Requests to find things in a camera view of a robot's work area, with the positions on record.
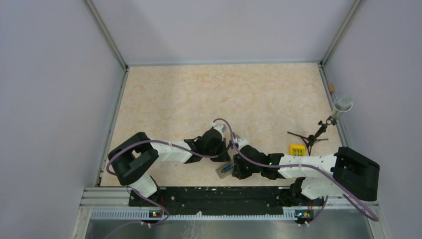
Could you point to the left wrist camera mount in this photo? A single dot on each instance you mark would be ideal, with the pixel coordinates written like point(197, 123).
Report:
point(221, 128)

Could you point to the small tan cork piece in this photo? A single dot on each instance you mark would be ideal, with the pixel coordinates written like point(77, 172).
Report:
point(331, 88)

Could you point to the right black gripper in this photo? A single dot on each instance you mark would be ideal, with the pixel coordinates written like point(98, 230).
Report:
point(238, 172)

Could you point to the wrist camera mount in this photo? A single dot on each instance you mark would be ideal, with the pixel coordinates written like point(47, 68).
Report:
point(240, 142)
point(221, 128)

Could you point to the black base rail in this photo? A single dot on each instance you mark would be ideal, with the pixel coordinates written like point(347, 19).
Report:
point(230, 201)

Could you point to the blue AAA battery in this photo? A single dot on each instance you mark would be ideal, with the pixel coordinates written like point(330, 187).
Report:
point(226, 169)

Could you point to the grey white remote control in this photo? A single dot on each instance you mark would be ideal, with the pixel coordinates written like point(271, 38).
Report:
point(223, 175)

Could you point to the yellow battery cover block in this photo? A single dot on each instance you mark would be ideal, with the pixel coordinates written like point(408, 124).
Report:
point(297, 150)

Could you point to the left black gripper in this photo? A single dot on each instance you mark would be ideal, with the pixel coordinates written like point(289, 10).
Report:
point(224, 152)

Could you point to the silver microphone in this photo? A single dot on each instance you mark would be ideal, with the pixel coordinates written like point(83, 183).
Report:
point(340, 105)

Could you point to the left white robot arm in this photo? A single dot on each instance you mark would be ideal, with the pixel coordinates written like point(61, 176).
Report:
point(130, 161)

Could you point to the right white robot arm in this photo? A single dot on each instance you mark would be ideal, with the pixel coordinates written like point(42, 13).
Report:
point(344, 172)

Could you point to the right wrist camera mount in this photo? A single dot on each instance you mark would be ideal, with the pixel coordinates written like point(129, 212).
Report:
point(240, 142)

